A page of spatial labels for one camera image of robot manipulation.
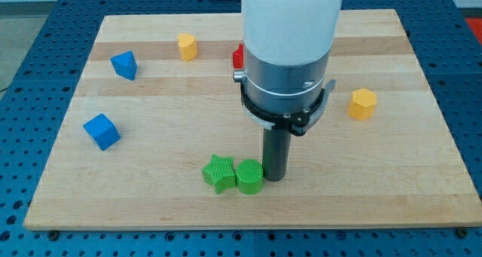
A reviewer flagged blue triangle block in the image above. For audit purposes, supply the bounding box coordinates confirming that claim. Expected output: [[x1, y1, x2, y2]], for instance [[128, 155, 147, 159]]
[[110, 51, 137, 81]]

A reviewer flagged yellow hexagon block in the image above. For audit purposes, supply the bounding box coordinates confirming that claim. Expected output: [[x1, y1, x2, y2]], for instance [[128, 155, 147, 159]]
[[348, 88, 377, 121]]

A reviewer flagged blue cube block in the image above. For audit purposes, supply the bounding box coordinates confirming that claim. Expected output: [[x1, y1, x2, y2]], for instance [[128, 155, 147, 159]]
[[83, 114, 121, 151]]

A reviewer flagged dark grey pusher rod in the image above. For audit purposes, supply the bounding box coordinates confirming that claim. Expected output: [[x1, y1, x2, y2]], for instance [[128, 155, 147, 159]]
[[262, 129, 291, 182]]

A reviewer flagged red block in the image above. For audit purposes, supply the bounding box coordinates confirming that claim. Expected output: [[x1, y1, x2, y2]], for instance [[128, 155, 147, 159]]
[[232, 43, 244, 69]]

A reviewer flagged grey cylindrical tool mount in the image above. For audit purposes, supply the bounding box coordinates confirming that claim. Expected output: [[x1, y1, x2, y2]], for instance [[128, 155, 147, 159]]
[[233, 49, 336, 136]]

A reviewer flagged yellow heart block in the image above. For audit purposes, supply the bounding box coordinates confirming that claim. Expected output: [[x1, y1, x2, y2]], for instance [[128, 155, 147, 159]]
[[177, 33, 198, 61]]

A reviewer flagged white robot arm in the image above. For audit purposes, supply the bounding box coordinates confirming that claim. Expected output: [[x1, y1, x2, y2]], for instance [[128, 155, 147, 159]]
[[233, 0, 342, 181]]

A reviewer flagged green cylinder block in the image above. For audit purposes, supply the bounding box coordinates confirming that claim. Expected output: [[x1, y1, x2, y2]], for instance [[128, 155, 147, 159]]
[[236, 159, 264, 195]]

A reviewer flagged green star block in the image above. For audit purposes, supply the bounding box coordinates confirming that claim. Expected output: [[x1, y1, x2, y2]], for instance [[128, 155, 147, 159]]
[[202, 155, 236, 194]]

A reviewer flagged wooden board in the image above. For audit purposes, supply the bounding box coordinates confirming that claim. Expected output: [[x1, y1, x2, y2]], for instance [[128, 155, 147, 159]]
[[24, 9, 481, 231]]

